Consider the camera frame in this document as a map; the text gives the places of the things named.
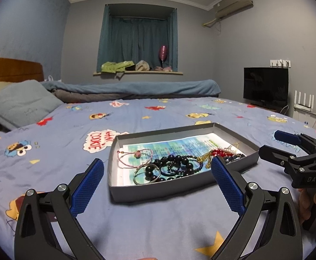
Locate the blue cartoon bedsheet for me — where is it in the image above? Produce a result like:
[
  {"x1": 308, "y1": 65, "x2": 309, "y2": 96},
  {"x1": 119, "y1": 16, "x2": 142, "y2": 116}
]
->
[{"x1": 0, "y1": 97, "x2": 316, "y2": 260}]

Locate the grey blanket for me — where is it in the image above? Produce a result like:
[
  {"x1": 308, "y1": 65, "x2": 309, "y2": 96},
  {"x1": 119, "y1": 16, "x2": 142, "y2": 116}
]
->
[{"x1": 52, "y1": 89, "x2": 137, "y2": 104}]

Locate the blue bead bracelet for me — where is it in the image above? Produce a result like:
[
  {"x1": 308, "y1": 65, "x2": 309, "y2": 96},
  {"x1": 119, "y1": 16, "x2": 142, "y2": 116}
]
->
[{"x1": 223, "y1": 153, "x2": 247, "y2": 164}]

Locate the beige cloth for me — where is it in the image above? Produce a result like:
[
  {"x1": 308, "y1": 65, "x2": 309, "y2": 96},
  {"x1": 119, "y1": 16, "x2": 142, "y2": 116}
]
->
[{"x1": 135, "y1": 60, "x2": 151, "y2": 72}]

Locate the large dark bead bracelet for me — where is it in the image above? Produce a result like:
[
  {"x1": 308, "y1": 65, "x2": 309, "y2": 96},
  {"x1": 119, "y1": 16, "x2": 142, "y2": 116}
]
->
[{"x1": 144, "y1": 154, "x2": 195, "y2": 182}]

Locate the wooden television stand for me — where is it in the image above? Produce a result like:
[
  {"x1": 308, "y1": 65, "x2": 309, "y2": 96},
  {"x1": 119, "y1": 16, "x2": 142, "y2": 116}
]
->
[{"x1": 247, "y1": 102, "x2": 283, "y2": 112}]

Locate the wooden headboard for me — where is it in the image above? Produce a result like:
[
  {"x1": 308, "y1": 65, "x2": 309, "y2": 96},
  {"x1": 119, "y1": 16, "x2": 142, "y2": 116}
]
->
[{"x1": 0, "y1": 57, "x2": 44, "y2": 86}]

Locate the teal curtain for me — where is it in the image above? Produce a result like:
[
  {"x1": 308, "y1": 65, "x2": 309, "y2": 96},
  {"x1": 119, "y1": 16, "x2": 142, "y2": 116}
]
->
[{"x1": 97, "y1": 4, "x2": 178, "y2": 72}]

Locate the small dark bead bracelet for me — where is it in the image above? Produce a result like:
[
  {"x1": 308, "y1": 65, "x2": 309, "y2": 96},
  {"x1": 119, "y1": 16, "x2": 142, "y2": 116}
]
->
[{"x1": 160, "y1": 154, "x2": 204, "y2": 175}]

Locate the air conditioner hose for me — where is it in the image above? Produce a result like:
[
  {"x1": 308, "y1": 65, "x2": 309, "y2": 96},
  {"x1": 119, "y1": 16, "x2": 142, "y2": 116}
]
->
[{"x1": 202, "y1": 18, "x2": 222, "y2": 32}]

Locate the wall air conditioner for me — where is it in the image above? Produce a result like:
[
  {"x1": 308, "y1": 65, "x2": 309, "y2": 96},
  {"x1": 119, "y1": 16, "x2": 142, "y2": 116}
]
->
[{"x1": 213, "y1": 0, "x2": 254, "y2": 20}]

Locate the white router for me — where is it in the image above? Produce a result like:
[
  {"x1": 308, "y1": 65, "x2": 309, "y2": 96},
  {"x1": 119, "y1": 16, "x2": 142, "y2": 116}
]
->
[{"x1": 293, "y1": 90, "x2": 316, "y2": 111}]

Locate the white cabinet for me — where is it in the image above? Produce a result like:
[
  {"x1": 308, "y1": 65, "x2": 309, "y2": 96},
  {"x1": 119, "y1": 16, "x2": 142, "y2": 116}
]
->
[{"x1": 293, "y1": 106, "x2": 316, "y2": 131}]

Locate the silver bangle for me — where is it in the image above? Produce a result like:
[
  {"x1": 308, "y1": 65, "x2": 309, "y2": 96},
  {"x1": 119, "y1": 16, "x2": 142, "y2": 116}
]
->
[{"x1": 133, "y1": 162, "x2": 162, "y2": 185}]

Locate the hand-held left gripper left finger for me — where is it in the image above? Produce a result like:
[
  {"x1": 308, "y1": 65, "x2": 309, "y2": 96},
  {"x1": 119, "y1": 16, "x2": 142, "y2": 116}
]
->
[{"x1": 14, "y1": 158, "x2": 105, "y2": 260}]

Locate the wall socket strip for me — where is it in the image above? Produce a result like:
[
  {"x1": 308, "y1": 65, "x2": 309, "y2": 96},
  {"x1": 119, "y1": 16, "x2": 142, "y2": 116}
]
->
[{"x1": 270, "y1": 59, "x2": 292, "y2": 68}]

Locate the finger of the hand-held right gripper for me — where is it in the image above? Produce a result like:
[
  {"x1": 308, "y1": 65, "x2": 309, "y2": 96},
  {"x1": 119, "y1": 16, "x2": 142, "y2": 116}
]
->
[
  {"x1": 259, "y1": 145, "x2": 309, "y2": 166},
  {"x1": 274, "y1": 130, "x2": 316, "y2": 153}
]

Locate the pink balloon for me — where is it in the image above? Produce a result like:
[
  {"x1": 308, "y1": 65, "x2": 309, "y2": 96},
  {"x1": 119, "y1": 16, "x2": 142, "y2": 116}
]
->
[{"x1": 158, "y1": 45, "x2": 169, "y2": 70}]

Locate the black television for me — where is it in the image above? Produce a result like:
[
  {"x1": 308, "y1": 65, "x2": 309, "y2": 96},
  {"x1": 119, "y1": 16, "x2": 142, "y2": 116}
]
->
[{"x1": 243, "y1": 67, "x2": 289, "y2": 106}]

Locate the printed paper liner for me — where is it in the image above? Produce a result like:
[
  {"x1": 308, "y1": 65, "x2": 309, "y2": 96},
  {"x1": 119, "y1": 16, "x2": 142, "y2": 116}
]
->
[{"x1": 118, "y1": 132, "x2": 242, "y2": 186}]

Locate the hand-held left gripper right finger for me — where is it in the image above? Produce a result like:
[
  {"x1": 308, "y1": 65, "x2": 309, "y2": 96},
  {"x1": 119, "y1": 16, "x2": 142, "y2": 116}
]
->
[{"x1": 211, "y1": 156, "x2": 303, "y2": 260}]

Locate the grey-blue pillow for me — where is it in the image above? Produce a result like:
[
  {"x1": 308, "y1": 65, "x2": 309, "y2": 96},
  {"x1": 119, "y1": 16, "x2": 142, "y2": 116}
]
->
[{"x1": 0, "y1": 80, "x2": 63, "y2": 130}]

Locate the pink string bracelet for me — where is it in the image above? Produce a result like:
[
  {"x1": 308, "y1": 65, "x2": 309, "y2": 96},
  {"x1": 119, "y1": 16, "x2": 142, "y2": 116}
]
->
[{"x1": 117, "y1": 148, "x2": 154, "y2": 168}]

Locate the grey cardboard box tray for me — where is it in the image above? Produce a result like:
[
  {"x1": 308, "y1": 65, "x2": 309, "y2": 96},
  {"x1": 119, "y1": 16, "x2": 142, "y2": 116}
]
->
[{"x1": 108, "y1": 122, "x2": 260, "y2": 203}]

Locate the gold chain necklace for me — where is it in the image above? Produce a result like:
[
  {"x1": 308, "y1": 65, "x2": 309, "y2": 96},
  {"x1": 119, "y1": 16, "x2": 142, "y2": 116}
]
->
[{"x1": 197, "y1": 152, "x2": 216, "y2": 169}]

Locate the wooden window sill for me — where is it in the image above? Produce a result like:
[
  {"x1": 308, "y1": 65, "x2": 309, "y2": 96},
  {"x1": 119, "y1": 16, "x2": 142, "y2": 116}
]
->
[{"x1": 93, "y1": 70, "x2": 183, "y2": 76}]

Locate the person's right hand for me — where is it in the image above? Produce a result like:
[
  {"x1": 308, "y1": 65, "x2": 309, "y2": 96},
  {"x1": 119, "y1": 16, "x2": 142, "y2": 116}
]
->
[{"x1": 297, "y1": 188, "x2": 316, "y2": 222}]

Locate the red bead bracelet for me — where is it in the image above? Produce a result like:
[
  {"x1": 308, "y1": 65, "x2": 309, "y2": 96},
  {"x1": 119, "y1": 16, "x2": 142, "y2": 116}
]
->
[{"x1": 211, "y1": 148, "x2": 230, "y2": 159}]

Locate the green cloth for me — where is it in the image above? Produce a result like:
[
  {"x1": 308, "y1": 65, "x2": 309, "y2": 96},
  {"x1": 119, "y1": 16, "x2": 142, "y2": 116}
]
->
[{"x1": 101, "y1": 61, "x2": 136, "y2": 74}]

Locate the blue blanket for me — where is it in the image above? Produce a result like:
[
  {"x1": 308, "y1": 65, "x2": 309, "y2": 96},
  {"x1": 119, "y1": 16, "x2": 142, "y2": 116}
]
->
[{"x1": 40, "y1": 79, "x2": 221, "y2": 103}]

